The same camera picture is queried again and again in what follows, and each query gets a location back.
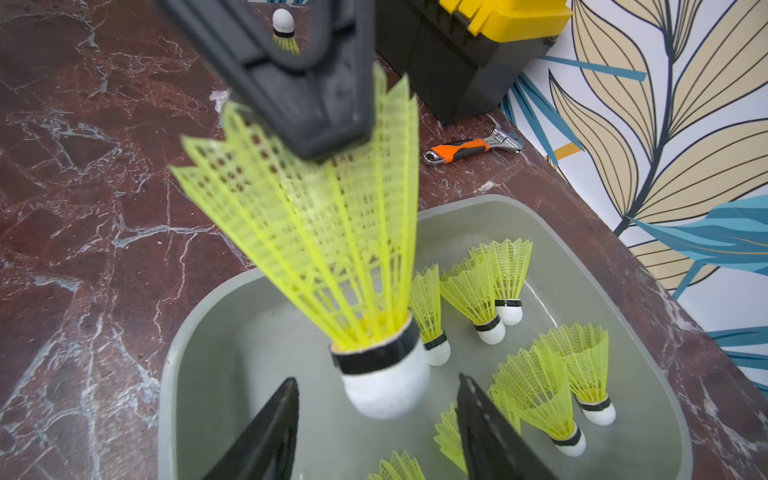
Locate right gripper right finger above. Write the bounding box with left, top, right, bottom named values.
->
left=457, top=373, right=556, bottom=480

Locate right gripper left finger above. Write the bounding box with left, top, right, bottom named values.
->
left=203, top=377, right=299, bottom=480

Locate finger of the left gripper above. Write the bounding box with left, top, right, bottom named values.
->
left=157, top=0, right=375, bottom=161

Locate yellow-green shuttlecock three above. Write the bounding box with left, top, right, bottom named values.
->
left=434, top=383, right=521, bottom=474

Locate yellow-green shuttlecock one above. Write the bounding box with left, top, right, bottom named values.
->
left=492, top=346, right=586, bottom=457

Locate yellow-green shuttlecock six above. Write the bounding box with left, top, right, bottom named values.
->
left=367, top=451, right=426, bottom=480

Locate yellow-green shuttlecock seven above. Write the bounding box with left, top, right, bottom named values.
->
left=172, top=65, right=430, bottom=420

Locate yellow-green shuttlecock two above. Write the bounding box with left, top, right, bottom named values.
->
left=533, top=323, right=617, bottom=426

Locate grey plastic storage tray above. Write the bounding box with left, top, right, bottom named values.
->
left=158, top=195, right=693, bottom=479

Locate yellow-green shuttlecock nine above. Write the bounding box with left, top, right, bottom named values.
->
left=408, top=264, right=451, bottom=366

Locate yellow-green shuttlecock five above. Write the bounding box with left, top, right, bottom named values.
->
left=439, top=256, right=506, bottom=345

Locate yellow-green shuttlecock eight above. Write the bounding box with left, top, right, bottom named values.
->
left=468, top=238, right=533, bottom=327

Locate yellow-green shuttlecock ten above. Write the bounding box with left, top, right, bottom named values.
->
left=272, top=8, right=300, bottom=55

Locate yellow black toolbox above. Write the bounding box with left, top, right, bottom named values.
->
left=375, top=0, right=573, bottom=125

